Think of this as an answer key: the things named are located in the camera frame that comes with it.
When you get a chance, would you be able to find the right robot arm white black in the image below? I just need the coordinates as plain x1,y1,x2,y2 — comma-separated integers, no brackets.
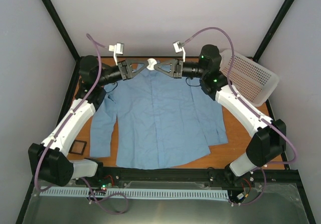
154,44,286,186

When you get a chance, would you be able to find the white perforated plastic basket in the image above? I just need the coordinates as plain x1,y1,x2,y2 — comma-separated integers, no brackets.
220,49,279,107

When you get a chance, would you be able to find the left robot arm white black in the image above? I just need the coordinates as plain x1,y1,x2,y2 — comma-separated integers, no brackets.
28,55,148,186

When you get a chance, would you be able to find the round pink brooch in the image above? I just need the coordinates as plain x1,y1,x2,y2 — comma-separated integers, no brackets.
147,58,157,71

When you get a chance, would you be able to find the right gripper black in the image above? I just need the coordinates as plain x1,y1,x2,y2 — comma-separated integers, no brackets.
153,59,207,79

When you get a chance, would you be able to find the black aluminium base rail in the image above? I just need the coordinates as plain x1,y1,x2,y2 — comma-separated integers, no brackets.
85,167,301,189

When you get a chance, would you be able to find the light blue slotted cable duct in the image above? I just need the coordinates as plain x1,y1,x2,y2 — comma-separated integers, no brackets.
40,187,229,201

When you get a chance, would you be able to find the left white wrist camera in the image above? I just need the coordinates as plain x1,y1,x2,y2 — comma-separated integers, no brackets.
108,43,124,65

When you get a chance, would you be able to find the black frame post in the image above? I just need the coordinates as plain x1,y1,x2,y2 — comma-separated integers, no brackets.
253,0,295,63
41,0,80,61

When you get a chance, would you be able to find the left red green controller board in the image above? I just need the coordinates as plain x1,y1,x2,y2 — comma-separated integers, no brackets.
98,175,114,190

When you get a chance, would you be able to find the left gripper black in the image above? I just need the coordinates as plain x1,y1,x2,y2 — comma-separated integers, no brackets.
97,59,149,87

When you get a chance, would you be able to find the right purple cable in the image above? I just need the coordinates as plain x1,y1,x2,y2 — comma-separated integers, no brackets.
184,27,299,206

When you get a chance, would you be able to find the open black brooch box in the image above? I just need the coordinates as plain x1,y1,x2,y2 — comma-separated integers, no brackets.
69,140,87,155

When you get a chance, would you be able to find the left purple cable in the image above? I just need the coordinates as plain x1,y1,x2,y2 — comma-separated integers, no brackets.
34,33,130,214

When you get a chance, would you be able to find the right black frame post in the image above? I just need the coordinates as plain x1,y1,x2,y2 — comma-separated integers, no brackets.
253,0,295,63

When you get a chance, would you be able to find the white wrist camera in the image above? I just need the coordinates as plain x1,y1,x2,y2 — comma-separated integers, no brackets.
173,41,186,62
108,43,124,65

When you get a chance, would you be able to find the light blue button shirt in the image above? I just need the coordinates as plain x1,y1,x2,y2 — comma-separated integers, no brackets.
90,70,228,169

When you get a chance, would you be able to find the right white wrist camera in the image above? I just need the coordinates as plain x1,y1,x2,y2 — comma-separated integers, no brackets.
173,41,186,62

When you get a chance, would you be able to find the left black frame post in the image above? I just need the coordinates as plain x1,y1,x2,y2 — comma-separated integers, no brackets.
41,0,80,61

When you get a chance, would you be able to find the right controller board with wires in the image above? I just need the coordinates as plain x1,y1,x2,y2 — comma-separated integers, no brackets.
229,178,252,206

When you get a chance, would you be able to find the purple cable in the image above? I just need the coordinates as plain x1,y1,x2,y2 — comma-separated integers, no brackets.
184,27,299,206
34,33,130,214

